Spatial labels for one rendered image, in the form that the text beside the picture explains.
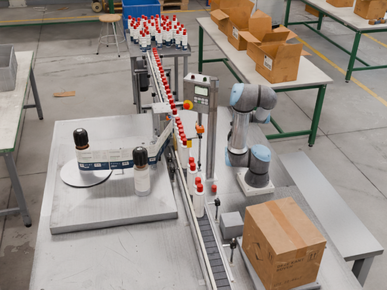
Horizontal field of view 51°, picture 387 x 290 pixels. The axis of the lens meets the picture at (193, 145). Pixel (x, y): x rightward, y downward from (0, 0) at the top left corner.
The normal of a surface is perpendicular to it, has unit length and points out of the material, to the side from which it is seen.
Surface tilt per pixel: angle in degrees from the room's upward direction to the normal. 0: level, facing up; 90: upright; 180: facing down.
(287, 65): 91
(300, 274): 90
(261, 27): 75
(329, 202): 0
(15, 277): 0
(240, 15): 85
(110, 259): 0
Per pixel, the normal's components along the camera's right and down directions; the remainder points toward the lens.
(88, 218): 0.01, -0.83
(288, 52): 0.34, 0.65
